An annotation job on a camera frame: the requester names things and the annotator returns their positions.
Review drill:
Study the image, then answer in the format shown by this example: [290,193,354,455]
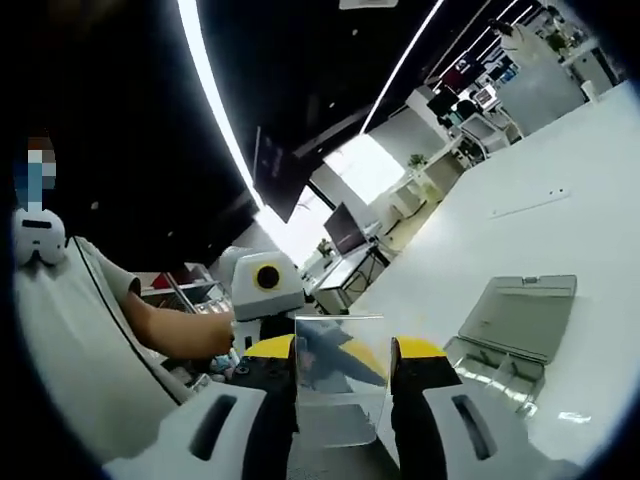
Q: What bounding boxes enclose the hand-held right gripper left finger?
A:
[102,334,301,480]

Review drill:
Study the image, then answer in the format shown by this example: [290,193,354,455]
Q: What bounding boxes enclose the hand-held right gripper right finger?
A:
[389,336,581,480]

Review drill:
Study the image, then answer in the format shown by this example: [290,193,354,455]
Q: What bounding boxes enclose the grey transparent guide fixture box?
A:
[442,273,579,417]

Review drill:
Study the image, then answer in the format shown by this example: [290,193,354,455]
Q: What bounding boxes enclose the white side desk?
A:
[302,239,396,314]

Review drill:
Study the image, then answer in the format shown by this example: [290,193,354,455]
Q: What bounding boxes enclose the black desk monitor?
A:
[322,202,369,256]

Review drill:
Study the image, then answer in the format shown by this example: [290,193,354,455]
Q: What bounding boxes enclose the black hanging screen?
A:
[252,127,314,224]

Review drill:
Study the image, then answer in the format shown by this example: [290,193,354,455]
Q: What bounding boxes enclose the person's torso in pale shirt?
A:
[12,234,201,461]

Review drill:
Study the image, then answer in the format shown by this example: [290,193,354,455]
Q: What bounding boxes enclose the white low cabinets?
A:
[387,169,466,221]

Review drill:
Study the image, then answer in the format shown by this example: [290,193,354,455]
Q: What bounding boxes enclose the white worn device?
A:
[12,208,69,269]

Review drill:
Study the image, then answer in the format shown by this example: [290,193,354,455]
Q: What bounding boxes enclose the frosted desk partition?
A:
[502,59,586,139]

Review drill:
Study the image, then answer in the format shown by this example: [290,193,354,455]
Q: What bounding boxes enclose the black device cable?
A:
[72,237,184,405]

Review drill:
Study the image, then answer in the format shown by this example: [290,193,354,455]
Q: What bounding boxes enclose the white table cable cover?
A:
[489,187,571,219]

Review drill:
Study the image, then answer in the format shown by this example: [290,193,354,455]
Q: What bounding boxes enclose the wall display screens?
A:
[442,54,516,109]

